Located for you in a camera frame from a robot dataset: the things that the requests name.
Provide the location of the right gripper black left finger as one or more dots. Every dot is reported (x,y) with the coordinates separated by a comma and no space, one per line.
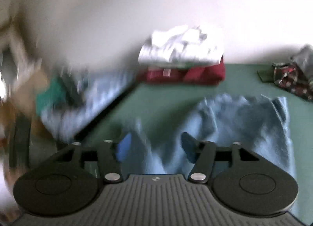
(72,180)

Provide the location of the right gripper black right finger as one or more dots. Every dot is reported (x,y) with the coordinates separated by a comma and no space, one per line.
(239,178)

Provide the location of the teal blue knit sweater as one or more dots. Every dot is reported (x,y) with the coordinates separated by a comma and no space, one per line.
(259,123)

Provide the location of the plaid and grey clothes pile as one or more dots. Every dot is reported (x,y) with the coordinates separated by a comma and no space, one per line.
(294,76)

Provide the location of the green bag on side table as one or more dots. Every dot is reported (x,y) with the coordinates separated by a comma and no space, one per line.
(53,96)

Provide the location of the blue white patterned cloth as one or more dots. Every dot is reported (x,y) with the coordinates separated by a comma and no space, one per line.
(89,94)

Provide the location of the dark red folded garment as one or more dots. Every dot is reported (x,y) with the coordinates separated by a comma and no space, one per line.
(210,75)

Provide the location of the white folded garment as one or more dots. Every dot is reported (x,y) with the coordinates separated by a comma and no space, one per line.
(180,47)

